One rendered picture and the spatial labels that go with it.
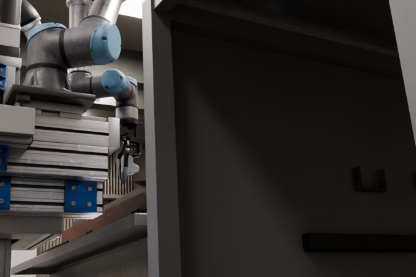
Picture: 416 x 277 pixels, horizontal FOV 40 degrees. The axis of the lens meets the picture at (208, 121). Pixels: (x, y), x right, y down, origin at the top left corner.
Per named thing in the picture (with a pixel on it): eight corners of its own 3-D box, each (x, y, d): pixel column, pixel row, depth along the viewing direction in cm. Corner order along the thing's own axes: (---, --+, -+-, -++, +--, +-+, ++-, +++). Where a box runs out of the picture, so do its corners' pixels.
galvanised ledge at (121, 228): (57, 274, 248) (58, 267, 249) (208, 227, 143) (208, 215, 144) (10, 274, 238) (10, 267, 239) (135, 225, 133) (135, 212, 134)
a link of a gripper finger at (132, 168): (141, 182, 185) (140, 154, 188) (124, 181, 182) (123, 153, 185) (137, 184, 187) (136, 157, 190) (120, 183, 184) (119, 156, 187)
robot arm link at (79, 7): (58, -37, 197) (56, 96, 182) (88, -42, 195) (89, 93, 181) (72, -20, 208) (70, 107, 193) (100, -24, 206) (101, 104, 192)
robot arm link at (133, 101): (111, 76, 194) (119, 85, 202) (111, 106, 190) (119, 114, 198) (133, 73, 193) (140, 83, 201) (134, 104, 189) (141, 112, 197)
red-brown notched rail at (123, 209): (70, 245, 251) (70, 232, 253) (308, 145, 120) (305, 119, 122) (61, 245, 249) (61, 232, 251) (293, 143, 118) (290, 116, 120)
